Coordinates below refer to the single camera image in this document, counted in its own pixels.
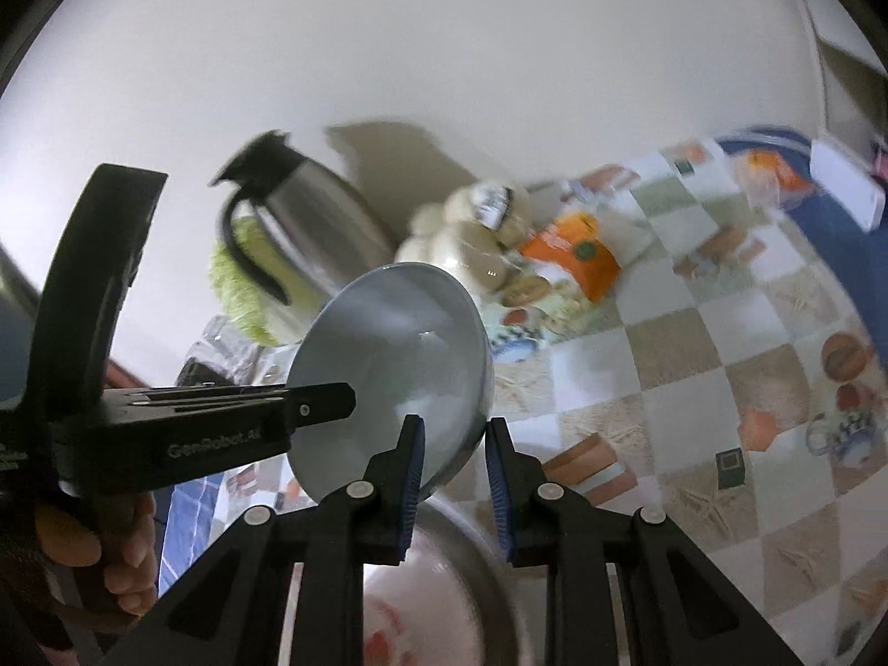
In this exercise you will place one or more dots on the white power box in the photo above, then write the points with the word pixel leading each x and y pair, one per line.
pixel 843 180

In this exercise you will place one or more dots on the small white table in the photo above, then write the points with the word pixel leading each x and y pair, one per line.
pixel 839 28

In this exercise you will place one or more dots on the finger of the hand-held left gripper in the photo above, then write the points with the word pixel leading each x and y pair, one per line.
pixel 319 406

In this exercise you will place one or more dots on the person's left hand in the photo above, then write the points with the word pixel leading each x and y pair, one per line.
pixel 125 555

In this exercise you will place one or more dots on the light blue bowl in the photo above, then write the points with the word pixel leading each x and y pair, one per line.
pixel 395 347

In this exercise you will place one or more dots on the stainless steel thermos jug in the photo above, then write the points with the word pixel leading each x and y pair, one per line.
pixel 319 222

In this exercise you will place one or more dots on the bag of steamed buns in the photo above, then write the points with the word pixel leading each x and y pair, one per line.
pixel 472 250

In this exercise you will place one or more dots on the napa cabbage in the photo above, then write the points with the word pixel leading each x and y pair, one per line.
pixel 243 291

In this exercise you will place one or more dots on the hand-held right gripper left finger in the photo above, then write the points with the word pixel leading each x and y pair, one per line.
pixel 413 492

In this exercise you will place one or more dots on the small orange snack packet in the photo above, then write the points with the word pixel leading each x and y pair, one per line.
pixel 777 173

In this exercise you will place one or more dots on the stainless steel plate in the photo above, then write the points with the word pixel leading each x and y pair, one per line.
pixel 458 562

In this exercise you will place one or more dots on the large orange snack packet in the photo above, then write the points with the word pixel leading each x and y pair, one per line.
pixel 569 250

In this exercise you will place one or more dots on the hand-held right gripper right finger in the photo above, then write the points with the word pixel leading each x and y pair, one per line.
pixel 496 492

